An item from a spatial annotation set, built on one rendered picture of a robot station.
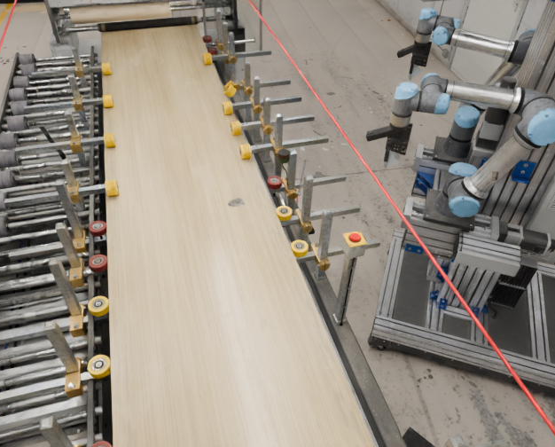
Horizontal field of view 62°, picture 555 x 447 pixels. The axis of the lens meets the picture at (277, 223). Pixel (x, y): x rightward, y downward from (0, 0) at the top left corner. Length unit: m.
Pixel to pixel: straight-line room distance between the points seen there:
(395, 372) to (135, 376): 1.60
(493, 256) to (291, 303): 0.93
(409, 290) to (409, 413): 0.71
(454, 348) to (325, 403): 1.24
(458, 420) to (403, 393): 0.30
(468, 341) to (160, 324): 1.71
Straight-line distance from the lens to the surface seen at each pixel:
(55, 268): 1.91
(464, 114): 2.57
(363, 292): 3.18
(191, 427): 1.69
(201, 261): 2.10
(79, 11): 4.40
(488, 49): 2.43
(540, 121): 1.86
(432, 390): 2.89
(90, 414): 1.86
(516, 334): 3.03
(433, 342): 2.78
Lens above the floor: 2.44
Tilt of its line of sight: 43 degrees down
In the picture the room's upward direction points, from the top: 2 degrees clockwise
